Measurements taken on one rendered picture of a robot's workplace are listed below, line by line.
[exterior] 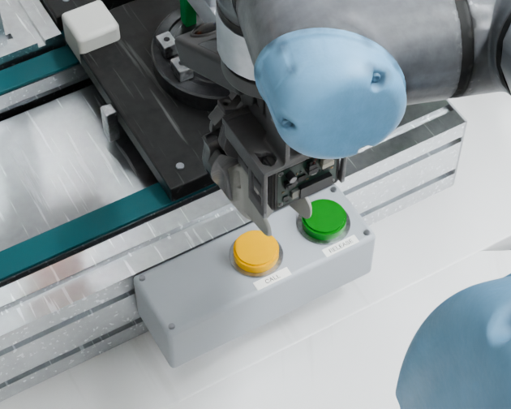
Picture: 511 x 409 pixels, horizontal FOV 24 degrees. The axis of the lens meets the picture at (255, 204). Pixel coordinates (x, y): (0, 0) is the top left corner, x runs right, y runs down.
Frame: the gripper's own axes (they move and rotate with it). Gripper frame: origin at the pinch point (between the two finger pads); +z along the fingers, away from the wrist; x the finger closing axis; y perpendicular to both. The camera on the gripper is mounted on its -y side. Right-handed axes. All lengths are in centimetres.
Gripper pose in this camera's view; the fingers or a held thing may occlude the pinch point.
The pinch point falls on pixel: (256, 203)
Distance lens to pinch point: 98.1
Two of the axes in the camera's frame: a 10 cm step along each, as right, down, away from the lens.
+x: 8.7, -3.9, 3.0
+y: 4.9, 7.0, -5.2
